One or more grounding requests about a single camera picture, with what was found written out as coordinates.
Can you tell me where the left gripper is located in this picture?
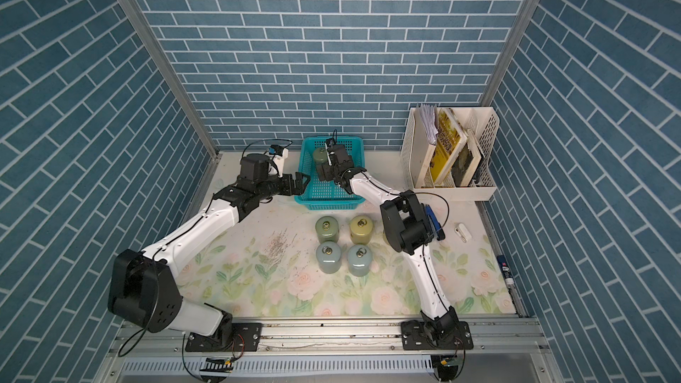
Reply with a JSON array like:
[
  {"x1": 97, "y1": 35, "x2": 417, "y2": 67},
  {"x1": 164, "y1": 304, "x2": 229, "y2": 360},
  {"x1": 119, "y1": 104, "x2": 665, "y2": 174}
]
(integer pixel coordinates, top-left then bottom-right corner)
[{"x1": 254, "y1": 171, "x2": 311, "y2": 201}]

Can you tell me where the yellow green tea canister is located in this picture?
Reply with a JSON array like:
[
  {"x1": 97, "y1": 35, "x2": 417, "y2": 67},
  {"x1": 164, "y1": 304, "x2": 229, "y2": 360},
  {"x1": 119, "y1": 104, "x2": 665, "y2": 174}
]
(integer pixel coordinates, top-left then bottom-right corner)
[{"x1": 315, "y1": 216, "x2": 340, "y2": 243}]

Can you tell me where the olive green tea canister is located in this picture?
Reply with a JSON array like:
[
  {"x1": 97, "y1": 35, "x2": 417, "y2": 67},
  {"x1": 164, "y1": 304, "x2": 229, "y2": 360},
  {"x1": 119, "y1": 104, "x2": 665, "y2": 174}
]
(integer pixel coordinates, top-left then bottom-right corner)
[{"x1": 349, "y1": 215, "x2": 374, "y2": 245}]

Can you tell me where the grey blue tea canister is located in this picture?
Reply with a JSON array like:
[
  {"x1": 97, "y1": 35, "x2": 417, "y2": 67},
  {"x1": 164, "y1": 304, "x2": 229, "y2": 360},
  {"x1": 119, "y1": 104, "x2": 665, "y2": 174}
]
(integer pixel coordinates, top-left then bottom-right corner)
[{"x1": 316, "y1": 241, "x2": 342, "y2": 274}]

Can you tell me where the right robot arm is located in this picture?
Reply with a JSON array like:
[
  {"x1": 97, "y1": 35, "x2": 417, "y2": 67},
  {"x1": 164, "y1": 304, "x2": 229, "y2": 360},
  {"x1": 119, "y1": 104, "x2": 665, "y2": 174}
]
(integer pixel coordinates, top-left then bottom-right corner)
[{"x1": 317, "y1": 138, "x2": 473, "y2": 350}]

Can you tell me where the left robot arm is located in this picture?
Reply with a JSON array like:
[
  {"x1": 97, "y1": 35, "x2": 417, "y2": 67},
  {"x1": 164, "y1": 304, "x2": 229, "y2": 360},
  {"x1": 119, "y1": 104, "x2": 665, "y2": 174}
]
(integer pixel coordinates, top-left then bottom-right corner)
[{"x1": 107, "y1": 151, "x2": 310, "y2": 347}]

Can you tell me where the teal plastic basket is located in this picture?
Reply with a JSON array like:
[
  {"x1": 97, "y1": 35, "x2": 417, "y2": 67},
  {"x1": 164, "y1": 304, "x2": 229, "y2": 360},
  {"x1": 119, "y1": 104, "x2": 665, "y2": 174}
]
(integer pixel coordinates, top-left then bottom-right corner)
[{"x1": 294, "y1": 136, "x2": 365, "y2": 210}]

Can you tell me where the beige pressure file folder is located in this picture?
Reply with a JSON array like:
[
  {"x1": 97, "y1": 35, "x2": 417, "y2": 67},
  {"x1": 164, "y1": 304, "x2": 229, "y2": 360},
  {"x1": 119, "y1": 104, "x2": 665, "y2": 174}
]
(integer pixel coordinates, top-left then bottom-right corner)
[{"x1": 410, "y1": 105, "x2": 438, "y2": 188}]

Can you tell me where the white perforated file holder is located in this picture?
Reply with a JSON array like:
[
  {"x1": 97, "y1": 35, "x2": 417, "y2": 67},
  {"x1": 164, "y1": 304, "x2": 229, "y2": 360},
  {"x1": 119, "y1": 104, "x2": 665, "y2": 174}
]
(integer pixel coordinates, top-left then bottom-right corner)
[{"x1": 401, "y1": 106, "x2": 499, "y2": 201}]

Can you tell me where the yellow book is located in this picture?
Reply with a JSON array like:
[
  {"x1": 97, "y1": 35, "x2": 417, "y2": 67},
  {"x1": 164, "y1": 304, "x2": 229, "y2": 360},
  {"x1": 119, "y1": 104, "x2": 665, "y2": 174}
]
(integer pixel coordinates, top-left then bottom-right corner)
[{"x1": 430, "y1": 108, "x2": 467, "y2": 186}]

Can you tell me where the black book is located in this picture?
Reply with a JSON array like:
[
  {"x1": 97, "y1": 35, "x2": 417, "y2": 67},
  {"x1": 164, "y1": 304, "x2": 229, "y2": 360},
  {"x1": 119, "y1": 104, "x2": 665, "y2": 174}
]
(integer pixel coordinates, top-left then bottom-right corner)
[{"x1": 450, "y1": 129, "x2": 484, "y2": 187}]

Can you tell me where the white small device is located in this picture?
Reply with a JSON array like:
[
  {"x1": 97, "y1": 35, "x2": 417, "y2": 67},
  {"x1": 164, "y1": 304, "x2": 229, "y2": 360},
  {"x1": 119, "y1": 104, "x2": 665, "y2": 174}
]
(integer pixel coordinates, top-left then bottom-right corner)
[{"x1": 455, "y1": 223, "x2": 473, "y2": 243}]

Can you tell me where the blue marker pen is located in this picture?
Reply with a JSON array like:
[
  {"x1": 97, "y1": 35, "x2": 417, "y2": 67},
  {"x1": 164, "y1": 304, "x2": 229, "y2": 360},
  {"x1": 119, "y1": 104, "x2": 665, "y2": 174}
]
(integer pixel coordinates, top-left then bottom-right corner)
[{"x1": 497, "y1": 255, "x2": 515, "y2": 287}]

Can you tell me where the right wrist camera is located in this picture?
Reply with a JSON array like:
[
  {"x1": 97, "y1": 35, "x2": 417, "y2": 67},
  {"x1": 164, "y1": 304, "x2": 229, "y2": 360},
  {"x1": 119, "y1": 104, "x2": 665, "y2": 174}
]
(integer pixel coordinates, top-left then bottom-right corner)
[{"x1": 325, "y1": 138, "x2": 335, "y2": 167}]

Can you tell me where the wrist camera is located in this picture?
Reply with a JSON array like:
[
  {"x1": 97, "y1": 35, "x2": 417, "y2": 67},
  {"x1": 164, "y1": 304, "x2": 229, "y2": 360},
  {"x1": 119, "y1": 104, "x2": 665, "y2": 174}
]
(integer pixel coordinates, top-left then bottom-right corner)
[
  {"x1": 266, "y1": 145, "x2": 288, "y2": 177},
  {"x1": 325, "y1": 138, "x2": 335, "y2": 167}
]

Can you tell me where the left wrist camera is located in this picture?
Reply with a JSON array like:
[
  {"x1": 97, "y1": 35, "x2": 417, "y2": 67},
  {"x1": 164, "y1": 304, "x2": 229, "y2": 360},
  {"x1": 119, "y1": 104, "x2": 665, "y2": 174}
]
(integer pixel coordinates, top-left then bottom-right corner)
[{"x1": 266, "y1": 145, "x2": 288, "y2": 177}]

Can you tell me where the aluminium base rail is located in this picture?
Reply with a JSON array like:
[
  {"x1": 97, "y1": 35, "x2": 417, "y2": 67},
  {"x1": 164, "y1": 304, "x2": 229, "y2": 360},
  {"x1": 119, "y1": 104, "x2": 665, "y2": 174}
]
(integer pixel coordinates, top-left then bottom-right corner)
[{"x1": 95, "y1": 315, "x2": 562, "y2": 382}]

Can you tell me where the aluminium corner post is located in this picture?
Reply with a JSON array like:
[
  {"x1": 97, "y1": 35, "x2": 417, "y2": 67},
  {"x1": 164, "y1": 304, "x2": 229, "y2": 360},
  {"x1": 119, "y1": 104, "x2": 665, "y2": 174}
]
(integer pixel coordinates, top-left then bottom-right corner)
[
  {"x1": 479, "y1": 0, "x2": 540, "y2": 106},
  {"x1": 117, "y1": 0, "x2": 219, "y2": 160}
]

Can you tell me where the right aluminium corner post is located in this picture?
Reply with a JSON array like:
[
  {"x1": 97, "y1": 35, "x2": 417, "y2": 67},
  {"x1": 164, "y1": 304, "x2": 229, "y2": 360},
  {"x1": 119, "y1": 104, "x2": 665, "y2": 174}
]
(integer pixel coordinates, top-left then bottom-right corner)
[{"x1": 479, "y1": 0, "x2": 540, "y2": 106}]

